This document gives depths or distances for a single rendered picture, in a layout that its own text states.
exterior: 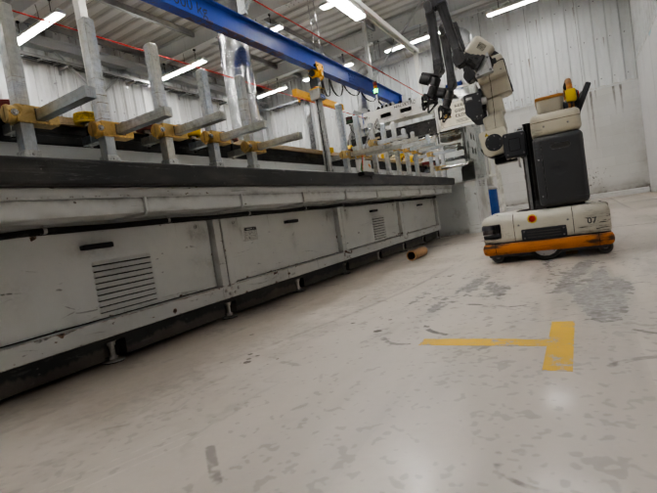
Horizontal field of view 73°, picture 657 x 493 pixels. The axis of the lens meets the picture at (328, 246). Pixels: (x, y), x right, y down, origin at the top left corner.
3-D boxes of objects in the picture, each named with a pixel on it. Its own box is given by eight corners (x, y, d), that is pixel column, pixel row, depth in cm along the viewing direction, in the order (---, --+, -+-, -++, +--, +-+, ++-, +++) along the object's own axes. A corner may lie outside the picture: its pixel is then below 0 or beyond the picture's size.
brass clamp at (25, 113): (62, 125, 132) (59, 108, 131) (11, 119, 120) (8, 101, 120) (50, 130, 135) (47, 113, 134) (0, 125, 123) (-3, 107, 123)
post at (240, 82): (260, 175, 213) (243, 74, 210) (255, 175, 210) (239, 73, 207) (254, 176, 215) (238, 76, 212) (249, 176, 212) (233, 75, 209)
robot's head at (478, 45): (499, 55, 284) (480, 42, 288) (496, 45, 266) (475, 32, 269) (483, 74, 290) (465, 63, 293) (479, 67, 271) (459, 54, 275)
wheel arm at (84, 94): (98, 102, 117) (95, 85, 117) (85, 99, 114) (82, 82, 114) (16, 139, 139) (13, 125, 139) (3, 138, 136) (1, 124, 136)
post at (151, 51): (178, 169, 170) (156, 42, 167) (170, 168, 167) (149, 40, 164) (171, 170, 171) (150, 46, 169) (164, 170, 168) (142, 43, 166)
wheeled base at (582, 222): (602, 236, 289) (597, 198, 288) (617, 246, 233) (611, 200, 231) (494, 247, 319) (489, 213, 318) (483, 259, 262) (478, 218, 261)
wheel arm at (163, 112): (174, 119, 138) (171, 106, 138) (165, 117, 136) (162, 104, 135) (92, 149, 160) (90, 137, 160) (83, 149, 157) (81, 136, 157)
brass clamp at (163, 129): (189, 138, 175) (187, 125, 174) (161, 135, 163) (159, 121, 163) (178, 142, 178) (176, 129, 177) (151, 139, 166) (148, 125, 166)
